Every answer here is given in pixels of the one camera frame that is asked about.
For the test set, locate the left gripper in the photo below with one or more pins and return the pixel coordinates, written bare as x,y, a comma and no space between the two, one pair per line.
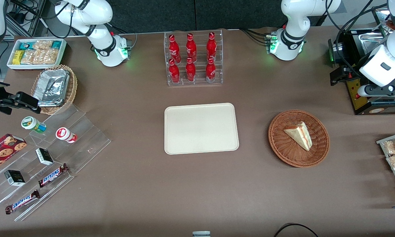
339,75

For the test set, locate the triangular sandwich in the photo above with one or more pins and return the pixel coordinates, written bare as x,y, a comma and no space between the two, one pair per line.
301,135

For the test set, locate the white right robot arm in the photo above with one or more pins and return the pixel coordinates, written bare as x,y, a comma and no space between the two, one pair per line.
102,13

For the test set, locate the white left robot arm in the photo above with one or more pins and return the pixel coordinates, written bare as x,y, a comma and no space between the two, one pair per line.
296,13

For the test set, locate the light wicker basket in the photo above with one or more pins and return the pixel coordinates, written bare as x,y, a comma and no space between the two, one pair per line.
73,85

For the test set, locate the tray of packaged snacks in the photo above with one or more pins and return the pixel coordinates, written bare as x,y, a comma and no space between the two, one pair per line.
391,137

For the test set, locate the brown wicker basket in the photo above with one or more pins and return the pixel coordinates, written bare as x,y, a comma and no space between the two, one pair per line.
283,149

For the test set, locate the cream plastic tray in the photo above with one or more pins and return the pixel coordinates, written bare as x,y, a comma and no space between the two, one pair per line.
200,128

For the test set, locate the green lidded yogurt cup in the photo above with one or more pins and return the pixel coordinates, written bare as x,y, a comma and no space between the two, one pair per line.
29,122

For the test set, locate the steel warmer pan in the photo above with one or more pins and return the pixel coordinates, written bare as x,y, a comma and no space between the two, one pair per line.
372,41

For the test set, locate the black hot food warmer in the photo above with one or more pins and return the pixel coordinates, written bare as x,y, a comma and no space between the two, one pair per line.
352,87

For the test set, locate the white plastic snack bin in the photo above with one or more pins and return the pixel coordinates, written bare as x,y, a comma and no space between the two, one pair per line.
33,67

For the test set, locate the red plaid cookie box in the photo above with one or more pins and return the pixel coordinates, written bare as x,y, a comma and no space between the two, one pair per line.
3,149

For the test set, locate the yellow snack pack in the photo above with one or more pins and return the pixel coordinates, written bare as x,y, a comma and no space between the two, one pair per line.
18,57

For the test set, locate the clear nut snack bag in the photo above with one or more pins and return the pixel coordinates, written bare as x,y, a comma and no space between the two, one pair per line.
28,57
42,44
47,56

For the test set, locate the red lidded yogurt cup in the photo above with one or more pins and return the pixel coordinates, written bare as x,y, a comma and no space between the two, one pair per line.
62,133

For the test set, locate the small black carton box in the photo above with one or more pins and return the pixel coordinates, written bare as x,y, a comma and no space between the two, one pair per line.
15,178
45,157

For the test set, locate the teal snack pack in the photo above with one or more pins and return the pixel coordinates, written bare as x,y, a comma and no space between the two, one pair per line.
26,45
57,44

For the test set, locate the Snickers chocolate bar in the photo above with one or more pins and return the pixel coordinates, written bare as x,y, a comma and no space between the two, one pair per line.
21,202
52,175

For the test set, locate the clear acrylic step display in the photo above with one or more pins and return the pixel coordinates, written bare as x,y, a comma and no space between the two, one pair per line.
88,144

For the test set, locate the red cola bottle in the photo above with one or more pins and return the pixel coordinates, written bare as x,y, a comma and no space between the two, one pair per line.
174,49
191,49
210,72
211,47
190,72
174,74

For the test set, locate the clear acrylic bottle rack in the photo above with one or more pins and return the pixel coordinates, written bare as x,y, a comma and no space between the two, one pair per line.
200,83

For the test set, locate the small grey white box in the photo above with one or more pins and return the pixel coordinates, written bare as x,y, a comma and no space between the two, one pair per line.
201,234

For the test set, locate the aluminium frame shelf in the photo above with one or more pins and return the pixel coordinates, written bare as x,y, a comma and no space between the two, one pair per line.
36,19

